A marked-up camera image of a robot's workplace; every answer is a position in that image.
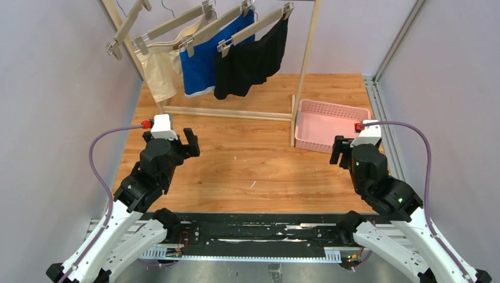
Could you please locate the cream underwear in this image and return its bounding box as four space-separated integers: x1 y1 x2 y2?
134 17 213 108

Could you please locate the beige hanger with cream underwear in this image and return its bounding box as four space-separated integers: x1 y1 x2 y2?
131 1 216 53

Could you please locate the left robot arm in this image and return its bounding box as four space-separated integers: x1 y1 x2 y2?
46 128 200 282

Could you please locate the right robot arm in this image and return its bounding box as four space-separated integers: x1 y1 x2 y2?
330 136 493 282

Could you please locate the blue underwear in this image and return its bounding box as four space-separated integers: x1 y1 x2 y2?
179 9 255 97

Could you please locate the beige hanger with blue underwear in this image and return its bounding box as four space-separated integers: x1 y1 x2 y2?
179 1 254 57

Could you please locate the black underwear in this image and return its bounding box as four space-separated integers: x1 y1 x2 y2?
214 18 289 100

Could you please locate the beige hanger with black underwear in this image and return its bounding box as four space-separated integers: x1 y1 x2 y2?
218 2 294 57

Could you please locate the empty beige clip hanger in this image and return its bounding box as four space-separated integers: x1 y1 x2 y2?
106 0 152 60

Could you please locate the wooden clothes rack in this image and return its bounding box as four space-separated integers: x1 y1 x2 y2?
100 0 323 149

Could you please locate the pink plastic basket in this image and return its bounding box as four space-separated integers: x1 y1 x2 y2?
294 99 371 154

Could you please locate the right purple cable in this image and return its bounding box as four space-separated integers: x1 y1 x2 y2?
354 120 475 282

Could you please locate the purple cable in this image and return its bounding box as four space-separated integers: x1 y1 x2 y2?
57 120 153 283
354 120 475 282

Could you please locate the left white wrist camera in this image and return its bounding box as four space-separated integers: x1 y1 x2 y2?
150 114 179 140

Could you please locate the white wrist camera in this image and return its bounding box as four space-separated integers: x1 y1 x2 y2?
350 120 381 148
150 114 179 140

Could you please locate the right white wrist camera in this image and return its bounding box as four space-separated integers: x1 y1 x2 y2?
350 120 381 148

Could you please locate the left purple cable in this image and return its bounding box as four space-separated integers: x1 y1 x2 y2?
57 120 153 283

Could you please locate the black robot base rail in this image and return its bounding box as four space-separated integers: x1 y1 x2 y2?
139 212 361 263

